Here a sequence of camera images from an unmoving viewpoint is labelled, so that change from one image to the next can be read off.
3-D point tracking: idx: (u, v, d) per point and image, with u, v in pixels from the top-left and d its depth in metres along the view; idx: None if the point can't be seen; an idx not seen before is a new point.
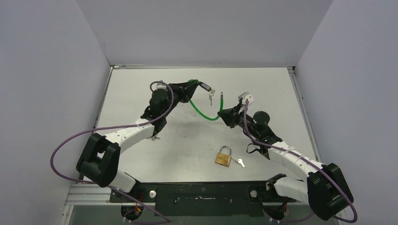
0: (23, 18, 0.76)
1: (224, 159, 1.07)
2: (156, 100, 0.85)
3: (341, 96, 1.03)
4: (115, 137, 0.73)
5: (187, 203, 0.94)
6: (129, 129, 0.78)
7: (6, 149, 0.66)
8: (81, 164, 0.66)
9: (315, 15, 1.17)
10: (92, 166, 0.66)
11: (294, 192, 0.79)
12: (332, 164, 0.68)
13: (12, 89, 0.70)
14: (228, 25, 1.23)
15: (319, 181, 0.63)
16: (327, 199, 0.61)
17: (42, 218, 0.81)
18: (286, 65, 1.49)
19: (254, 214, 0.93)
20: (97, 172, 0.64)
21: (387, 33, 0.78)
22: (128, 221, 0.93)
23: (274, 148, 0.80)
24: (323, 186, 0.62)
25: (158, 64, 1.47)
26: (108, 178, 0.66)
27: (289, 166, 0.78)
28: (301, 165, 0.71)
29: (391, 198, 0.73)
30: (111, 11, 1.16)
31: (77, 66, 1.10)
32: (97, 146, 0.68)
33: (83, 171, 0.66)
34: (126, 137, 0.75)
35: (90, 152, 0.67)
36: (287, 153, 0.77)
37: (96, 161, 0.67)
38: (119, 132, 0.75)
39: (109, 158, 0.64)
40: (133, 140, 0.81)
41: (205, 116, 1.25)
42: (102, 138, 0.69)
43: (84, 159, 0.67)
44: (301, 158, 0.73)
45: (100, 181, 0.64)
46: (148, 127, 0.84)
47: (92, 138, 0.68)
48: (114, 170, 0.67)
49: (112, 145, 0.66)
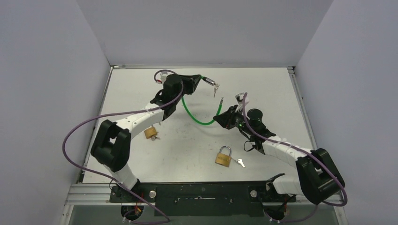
0: (23, 17, 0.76)
1: (224, 159, 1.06)
2: (170, 84, 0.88)
3: (341, 96, 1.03)
4: (125, 123, 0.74)
5: (187, 203, 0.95)
6: (139, 115, 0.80)
7: (6, 148, 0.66)
8: (95, 149, 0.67)
9: (315, 15, 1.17)
10: (105, 151, 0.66)
11: (290, 185, 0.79)
12: (321, 148, 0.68)
13: (11, 88, 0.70)
14: (228, 25, 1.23)
15: (308, 165, 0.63)
16: (318, 183, 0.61)
17: (41, 218, 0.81)
18: (286, 65, 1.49)
19: (254, 213, 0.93)
20: (110, 157, 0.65)
21: (387, 33, 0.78)
22: (128, 221, 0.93)
23: (269, 141, 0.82)
24: (311, 169, 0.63)
25: (158, 64, 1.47)
26: (120, 162, 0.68)
27: (282, 157, 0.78)
28: (291, 153, 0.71)
29: (391, 197, 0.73)
30: (112, 11, 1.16)
31: (78, 66, 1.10)
32: (109, 131, 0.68)
33: (97, 156, 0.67)
34: (136, 123, 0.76)
35: (103, 138, 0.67)
36: (279, 144, 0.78)
37: (109, 147, 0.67)
38: (130, 119, 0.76)
39: (120, 144, 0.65)
40: (143, 125, 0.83)
41: (205, 116, 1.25)
42: (113, 124, 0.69)
43: (97, 145, 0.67)
44: (291, 146, 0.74)
45: (113, 165, 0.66)
46: (158, 113, 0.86)
47: (103, 125, 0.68)
48: (126, 156, 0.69)
49: (124, 131, 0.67)
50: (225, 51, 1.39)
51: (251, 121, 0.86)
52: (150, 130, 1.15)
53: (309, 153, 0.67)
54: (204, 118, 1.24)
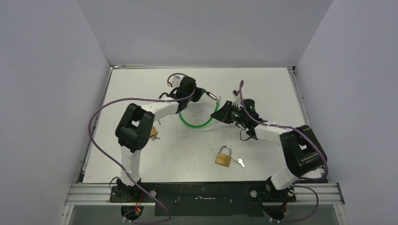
0: (23, 18, 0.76)
1: (224, 159, 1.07)
2: (187, 81, 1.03)
3: (341, 96, 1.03)
4: (148, 108, 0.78)
5: (187, 203, 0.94)
6: (159, 104, 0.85)
7: (6, 149, 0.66)
8: (119, 129, 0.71)
9: (315, 15, 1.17)
10: (129, 131, 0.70)
11: (284, 174, 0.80)
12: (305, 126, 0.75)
13: (11, 89, 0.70)
14: (228, 25, 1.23)
15: (290, 138, 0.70)
16: (300, 154, 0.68)
17: (41, 218, 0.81)
18: (286, 65, 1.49)
19: (253, 214, 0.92)
20: (133, 136, 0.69)
21: (387, 33, 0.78)
22: (128, 221, 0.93)
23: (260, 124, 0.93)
24: (292, 141, 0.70)
25: (158, 64, 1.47)
26: (141, 142, 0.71)
27: (271, 137, 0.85)
28: (277, 131, 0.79)
29: (391, 198, 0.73)
30: (112, 11, 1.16)
31: (78, 66, 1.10)
32: (133, 114, 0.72)
33: (121, 136, 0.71)
34: (157, 108, 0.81)
35: (128, 119, 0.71)
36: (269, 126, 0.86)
37: (133, 127, 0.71)
38: (151, 105, 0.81)
39: (145, 124, 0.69)
40: (161, 114, 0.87)
41: (205, 116, 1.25)
42: (139, 108, 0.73)
43: (122, 124, 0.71)
44: (278, 125, 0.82)
45: (135, 144, 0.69)
46: (174, 105, 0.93)
47: (130, 107, 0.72)
48: (147, 137, 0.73)
49: (149, 114, 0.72)
50: (225, 52, 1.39)
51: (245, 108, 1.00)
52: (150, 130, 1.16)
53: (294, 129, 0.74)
54: (204, 118, 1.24)
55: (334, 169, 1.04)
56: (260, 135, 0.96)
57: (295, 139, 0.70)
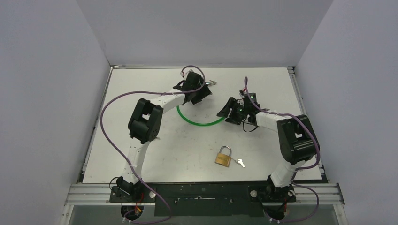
0: (23, 18, 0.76)
1: (224, 159, 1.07)
2: (195, 74, 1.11)
3: (341, 96, 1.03)
4: (157, 101, 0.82)
5: (187, 203, 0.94)
6: (167, 96, 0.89)
7: (6, 148, 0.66)
8: (132, 122, 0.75)
9: (315, 15, 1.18)
10: (141, 123, 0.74)
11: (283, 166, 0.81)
12: (303, 116, 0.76)
13: (11, 89, 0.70)
14: (228, 24, 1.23)
15: (286, 124, 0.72)
16: (294, 141, 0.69)
17: (41, 217, 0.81)
18: (286, 65, 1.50)
19: (253, 214, 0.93)
20: (145, 129, 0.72)
21: (387, 33, 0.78)
22: (128, 221, 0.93)
23: (260, 112, 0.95)
24: (288, 127, 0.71)
25: (158, 64, 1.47)
26: (153, 134, 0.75)
27: (270, 124, 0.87)
28: (276, 117, 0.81)
29: (391, 197, 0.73)
30: (112, 11, 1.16)
31: (77, 66, 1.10)
32: (143, 108, 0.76)
33: (133, 129, 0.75)
34: (165, 102, 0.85)
35: (139, 113, 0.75)
36: (268, 114, 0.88)
37: (144, 121, 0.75)
38: (160, 99, 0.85)
39: (156, 117, 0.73)
40: (169, 106, 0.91)
41: (205, 116, 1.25)
42: (148, 102, 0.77)
43: (134, 118, 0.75)
44: (277, 114, 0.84)
45: (147, 135, 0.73)
46: (181, 97, 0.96)
47: (140, 102, 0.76)
48: (157, 129, 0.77)
49: (158, 108, 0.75)
50: (225, 52, 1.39)
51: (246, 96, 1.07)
52: None
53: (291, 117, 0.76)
54: (204, 119, 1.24)
55: (335, 169, 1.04)
56: (259, 123, 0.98)
57: (291, 126, 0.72)
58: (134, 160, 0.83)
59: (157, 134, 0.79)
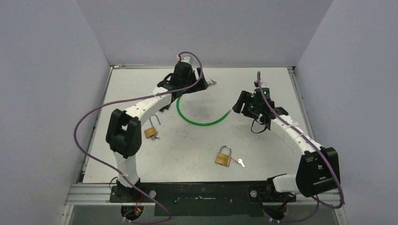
0: (23, 17, 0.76)
1: (224, 159, 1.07)
2: (181, 66, 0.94)
3: (341, 96, 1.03)
4: (134, 111, 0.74)
5: (187, 203, 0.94)
6: (148, 101, 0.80)
7: (7, 148, 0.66)
8: (109, 136, 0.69)
9: (315, 15, 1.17)
10: (118, 139, 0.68)
11: (289, 182, 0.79)
12: (331, 148, 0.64)
13: (12, 88, 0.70)
14: (228, 24, 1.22)
15: (311, 160, 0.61)
16: (315, 179, 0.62)
17: (41, 217, 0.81)
18: (286, 65, 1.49)
19: (254, 213, 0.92)
20: (123, 145, 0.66)
21: (387, 33, 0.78)
22: (128, 221, 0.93)
23: (280, 120, 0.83)
24: (313, 166, 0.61)
25: (158, 64, 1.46)
26: (133, 147, 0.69)
27: (287, 140, 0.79)
28: (300, 142, 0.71)
29: (391, 197, 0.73)
30: (111, 11, 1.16)
31: (77, 65, 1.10)
32: (119, 121, 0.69)
33: (111, 144, 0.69)
34: (144, 109, 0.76)
35: (115, 126, 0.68)
36: (289, 127, 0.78)
37: (122, 134, 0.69)
38: (138, 106, 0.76)
39: (131, 134, 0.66)
40: (153, 110, 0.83)
41: (205, 116, 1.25)
42: (123, 114, 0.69)
43: (111, 132, 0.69)
44: (301, 134, 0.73)
45: (127, 151, 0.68)
46: (166, 97, 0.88)
47: (114, 114, 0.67)
48: (138, 140, 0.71)
49: (134, 120, 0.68)
50: (225, 52, 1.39)
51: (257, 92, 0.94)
52: (150, 130, 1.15)
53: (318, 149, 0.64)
54: (204, 118, 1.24)
55: None
56: (273, 128, 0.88)
57: (317, 163, 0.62)
58: (124, 171, 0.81)
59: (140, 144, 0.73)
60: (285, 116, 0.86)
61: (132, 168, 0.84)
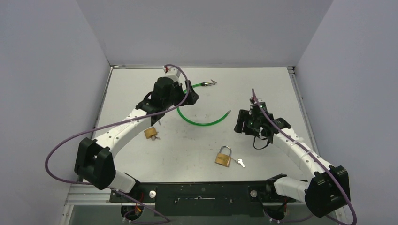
0: (23, 17, 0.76)
1: (224, 159, 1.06)
2: (161, 85, 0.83)
3: (341, 96, 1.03)
4: (106, 139, 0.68)
5: (187, 203, 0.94)
6: (121, 127, 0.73)
7: (7, 147, 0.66)
8: (78, 168, 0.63)
9: (315, 15, 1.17)
10: (88, 170, 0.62)
11: (293, 191, 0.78)
12: (340, 167, 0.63)
13: (12, 88, 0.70)
14: (228, 24, 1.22)
15: (323, 182, 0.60)
16: (326, 200, 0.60)
17: (41, 217, 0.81)
18: (286, 65, 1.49)
19: (254, 213, 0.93)
20: (93, 177, 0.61)
21: (387, 33, 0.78)
22: (128, 221, 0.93)
23: (283, 135, 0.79)
24: (326, 189, 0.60)
25: (158, 64, 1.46)
26: (106, 180, 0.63)
27: (292, 157, 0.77)
28: (307, 162, 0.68)
29: (391, 197, 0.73)
30: (111, 11, 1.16)
31: (77, 65, 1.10)
32: (89, 151, 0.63)
33: (81, 176, 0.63)
34: (118, 137, 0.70)
35: (83, 158, 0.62)
36: (294, 144, 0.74)
37: (93, 165, 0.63)
38: (111, 133, 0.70)
39: (101, 166, 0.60)
40: (130, 136, 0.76)
41: (204, 116, 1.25)
42: (93, 143, 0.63)
43: (80, 164, 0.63)
44: (309, 152, 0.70)
45: (98, 184, 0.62)
46: (145, 120, 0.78)
47: (82, 144, 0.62)
48: (111, 172, 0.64)
49: (104, 151, 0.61)
50: (225, 52, 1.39)
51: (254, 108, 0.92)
52: (150, 130, 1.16)
53: (327, 169, 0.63)
54: (204, 118, 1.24)
55: None
56: (277, 144, 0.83)
57: (328, 184, 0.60)
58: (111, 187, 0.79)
59: (115, 174, 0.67)
60: (287, 129, 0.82)
61: (119, 183, 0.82)
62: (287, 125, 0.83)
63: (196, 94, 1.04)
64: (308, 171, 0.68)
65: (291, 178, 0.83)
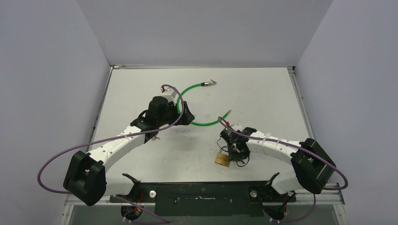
0: (23, 17, 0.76)
1: (224, 159, 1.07)
2: (156, 104, 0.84)
3: (341, 96, 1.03)
4: (99, 154, 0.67)
5: (187, 203, 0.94)
6: (116, 142, 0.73)
7: (7, 148, 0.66)
8: (67, 182, 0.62)
9: (316, 15, 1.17)
10: (78, 185, 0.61)
11: (290, 184, 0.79)
12: (309, 139, 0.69)
13: (13, 89, 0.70)
14: (227, 24, 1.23)
15: (301, 159, 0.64)
16: (315, 174, 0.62)
17: (41, 217, 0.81)
18: (286, 65, 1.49)
19: (254, 213, 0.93)
20: (83, 192, 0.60)
21: (388, 33, 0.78)
22: (128, 221, 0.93)
23: (253, 139, 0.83)
24: (306, 165, 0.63)
25: (158, 64, 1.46)
26: (96, 195, 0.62)
27: (270, 153, 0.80)
28: (281, 149, 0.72)
29: (391, 198, 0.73)
30: (111, 10, 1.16)
31: (77, 66, 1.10)
32: (81, 164, 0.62)
33: (71, 191, 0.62)
34: (112, 152, 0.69)
35: (74, 172, 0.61)
36: (265, 141, 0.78)
37: (83, 179, 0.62)
38: (105, 148, 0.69)
39: (93, 180, 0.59)
40: (122, 153, 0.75)
41: (204, 116, 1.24)
42: (86, 157, 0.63)
43: (70, 178, 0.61)
44: (279, 141, 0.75)
45: (88, 199, 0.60)
46: (139, 137, 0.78)
47: (75, 157, 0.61)
48: (103, 188, 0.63)
49: (96, 165, 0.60)
50: (225, 52, 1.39)
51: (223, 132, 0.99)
52: None
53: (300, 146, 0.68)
54: (203, 118, 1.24)
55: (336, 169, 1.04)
56: (253, 149, 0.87)
57: (307, 160, 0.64)
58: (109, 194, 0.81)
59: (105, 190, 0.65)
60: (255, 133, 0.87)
61: (118, 188, 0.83)
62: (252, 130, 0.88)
63: (192, 116, 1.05)
64: (286, 158, 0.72)
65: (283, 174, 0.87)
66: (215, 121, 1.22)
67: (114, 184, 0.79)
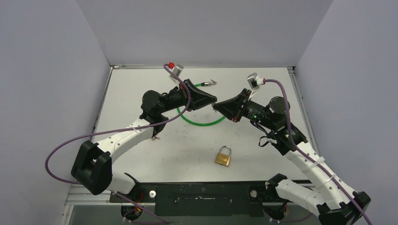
0: (23, 18, 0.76)
1: (224, 159, 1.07)
2: (147, 108, 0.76)
3: (341, 96, 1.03)
4: (107, 144, 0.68)
5: (187, 203, 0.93)
6: (123, 133, 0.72)
7: (7, 148, 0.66)
8: (75, 170, 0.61)
9: (316, 14, 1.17)
10: (85, 173, 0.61)
11: (298, 199, 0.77)
12: (364, 193, 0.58)
13: (13, 88, 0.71)
14: (227, 24, 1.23)
15: (347, 213, 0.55)
16: None
17: (41, 218, 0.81)
18: (286, 65, 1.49)
19: (254, 214, 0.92)
20: (89, 181, 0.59)
21: (388, 32, 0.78)
22: (128, 221, 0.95)
23: (301, 154, 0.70)
24: (348, 221, 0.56)
25: (158, 65, 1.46)
26: (102, 184, 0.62)
27: (309, 178, 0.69)
28: (331, 189, 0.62)
29: (391, 198, 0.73)
30: (111, 11, 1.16)
31: (77, 66, 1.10)
32: (90, 153, 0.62)
33: (78, 178, 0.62)
34: (119, 143, 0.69)
35: (82, 160, 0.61)
36: (316, 167, 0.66)
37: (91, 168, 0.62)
38: (113, 138, 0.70)
39: (99, 170, 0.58)
40: (130, 144, 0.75)
41: (204, 116, 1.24)
42: (95, 146, 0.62)
43: (77, 166, 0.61)
44: (332, 178, 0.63)
45: (93, 188, 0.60)
46: (147, 131, 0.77)
47: (84, 146, 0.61)
48: (108, 178, 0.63)
49: (104, 155, 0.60)
50: (224, 52, 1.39)
51: (276, 111, 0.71)
52: None
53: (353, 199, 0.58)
54: (203, 118, 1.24)
55: (335, 169, 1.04)
56: (291, 159, 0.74)
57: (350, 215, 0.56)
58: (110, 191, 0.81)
59: (110, 181, 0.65)
60: (303, 143, 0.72)
61: (118, 187, 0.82)
62: (302, 138, 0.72)
63: (208, 95, 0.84)
64: (328, 197, 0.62)
65: (296, 186, 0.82)
66: (216, 121, 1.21)
67: (116, 183, 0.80)
